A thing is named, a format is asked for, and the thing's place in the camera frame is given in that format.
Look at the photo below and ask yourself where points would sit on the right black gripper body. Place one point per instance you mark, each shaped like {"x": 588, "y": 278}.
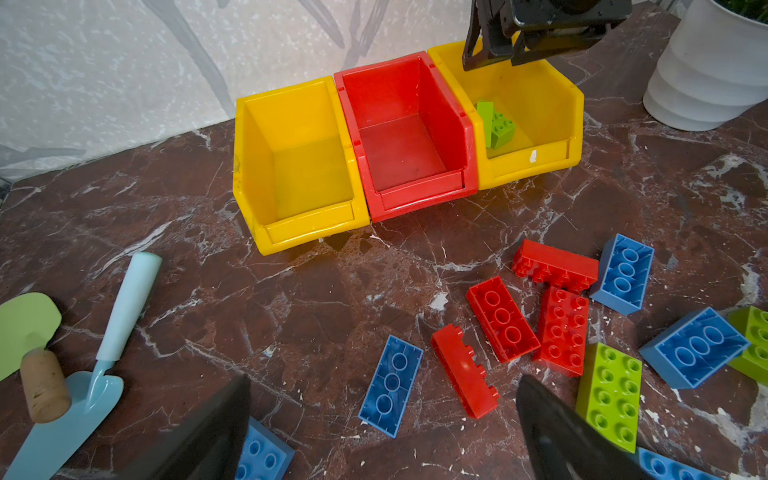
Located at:
{"x": 524, "y": 31}

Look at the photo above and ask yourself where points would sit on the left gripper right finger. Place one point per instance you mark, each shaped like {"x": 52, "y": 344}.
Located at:
{"x": 561, "y": 444}

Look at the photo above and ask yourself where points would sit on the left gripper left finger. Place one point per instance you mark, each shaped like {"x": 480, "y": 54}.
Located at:
{"x": 208, "y": 445}

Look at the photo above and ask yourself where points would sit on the blue lego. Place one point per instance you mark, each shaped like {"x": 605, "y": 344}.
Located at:
{"x": 663, "y": 468}
{"x": 624, "y": 270}
{"x": 264, "y": 455}
{"x": 694, "y": 348}
{"x": 389, "y": 391}

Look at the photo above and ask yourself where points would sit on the green lego top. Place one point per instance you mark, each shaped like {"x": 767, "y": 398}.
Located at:
{"x": 499, "y": 130}

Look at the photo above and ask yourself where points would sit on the green lego small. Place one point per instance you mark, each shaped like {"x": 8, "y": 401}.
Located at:
{"x": 752, "y": 323}

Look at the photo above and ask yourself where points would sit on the right yellow bin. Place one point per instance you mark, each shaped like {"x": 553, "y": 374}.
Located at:
{"x": 546, "y": 107}

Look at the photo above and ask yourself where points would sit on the yellow bin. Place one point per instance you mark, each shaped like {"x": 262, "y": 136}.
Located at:
{"x": 295, "y": 175}
{"x": 546, "y": 107}

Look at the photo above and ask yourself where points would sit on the red lego studded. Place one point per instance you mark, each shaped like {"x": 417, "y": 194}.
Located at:
{"x": 562, "y": 331}

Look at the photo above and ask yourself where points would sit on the red lego upright narrow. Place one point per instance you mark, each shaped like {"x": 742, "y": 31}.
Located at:
{"x": 467, "y": 378}

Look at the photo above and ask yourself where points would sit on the red lego center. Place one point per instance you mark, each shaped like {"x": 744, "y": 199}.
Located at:
{"x": 508, "y": 332}

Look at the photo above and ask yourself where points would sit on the teal toy trowel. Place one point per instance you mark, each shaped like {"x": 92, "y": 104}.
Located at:
{"x": 94, "y": 394}

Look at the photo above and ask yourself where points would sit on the red middle bin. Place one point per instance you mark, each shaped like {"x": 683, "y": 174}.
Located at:
{"x": 414, "y": 143}

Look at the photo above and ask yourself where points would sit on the red lego top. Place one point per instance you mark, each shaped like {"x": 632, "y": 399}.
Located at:
{"x": 558, "y": 268}

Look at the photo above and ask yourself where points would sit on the white potted flower plant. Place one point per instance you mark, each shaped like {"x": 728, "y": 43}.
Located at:
{"x": 713, "y": 69}

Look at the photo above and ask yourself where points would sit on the green toy spade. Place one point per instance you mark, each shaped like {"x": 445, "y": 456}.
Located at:
{"x": 28, "y": 323}

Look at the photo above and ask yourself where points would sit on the left yellow bin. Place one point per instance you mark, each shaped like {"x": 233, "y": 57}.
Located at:
{"x": 295, "y": 175}

